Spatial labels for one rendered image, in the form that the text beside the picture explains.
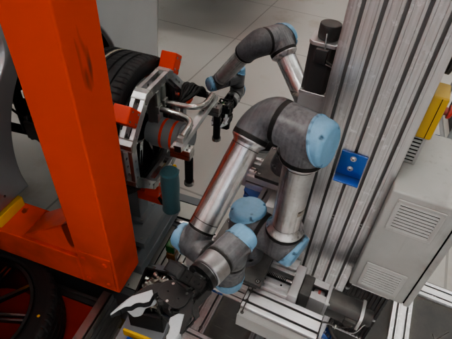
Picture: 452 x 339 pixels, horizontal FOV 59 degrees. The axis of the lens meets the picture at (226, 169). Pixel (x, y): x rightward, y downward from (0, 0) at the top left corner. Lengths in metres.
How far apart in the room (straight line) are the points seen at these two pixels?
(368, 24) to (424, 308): 1.60
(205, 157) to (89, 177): 1.89
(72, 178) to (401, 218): 0.97
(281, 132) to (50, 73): 0.57
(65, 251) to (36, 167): 1.55
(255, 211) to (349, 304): 0.46
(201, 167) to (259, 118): 2.00
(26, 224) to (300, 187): 1.18
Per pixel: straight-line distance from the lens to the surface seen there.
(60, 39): 1.00
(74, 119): 1.11
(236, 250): 0.92
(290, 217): 1.13
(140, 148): 1.96
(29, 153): 3.30
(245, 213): 1.26
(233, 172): 1.01
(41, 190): 2.98
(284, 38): 1.77
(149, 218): 2.33
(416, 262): 1.38
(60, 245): 1.69
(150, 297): 0.87
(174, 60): 1.85
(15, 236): 1.81
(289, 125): 0.95
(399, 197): 1.20
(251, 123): 0.99
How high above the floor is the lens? 1.98
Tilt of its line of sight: 42 degrees down
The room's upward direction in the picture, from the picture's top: 4 degrees clockwise
